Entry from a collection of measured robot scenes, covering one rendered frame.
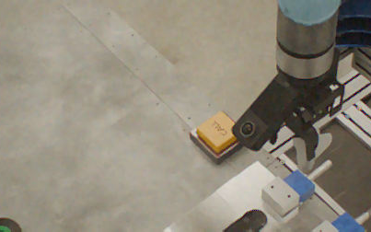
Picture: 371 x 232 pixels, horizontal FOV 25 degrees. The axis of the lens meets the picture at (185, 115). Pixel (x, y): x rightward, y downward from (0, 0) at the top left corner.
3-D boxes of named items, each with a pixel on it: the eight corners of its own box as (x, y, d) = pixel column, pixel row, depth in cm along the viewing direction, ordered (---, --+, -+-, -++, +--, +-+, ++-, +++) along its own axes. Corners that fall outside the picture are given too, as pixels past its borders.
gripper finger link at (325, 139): (342, 164, 125) (334, 117, 119) (312, 186, 122) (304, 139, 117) (327, 155, 127) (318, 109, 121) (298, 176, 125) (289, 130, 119)
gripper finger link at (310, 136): (322, 160, 119) (315, 114, 114) (315, 167, 118) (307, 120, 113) (300, 146, 122) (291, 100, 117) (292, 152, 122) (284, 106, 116)
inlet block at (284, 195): (318, 162, 142) (320, 144, 138) (339, 181, 140) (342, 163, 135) (260, 205, 137) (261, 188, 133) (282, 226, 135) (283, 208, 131)
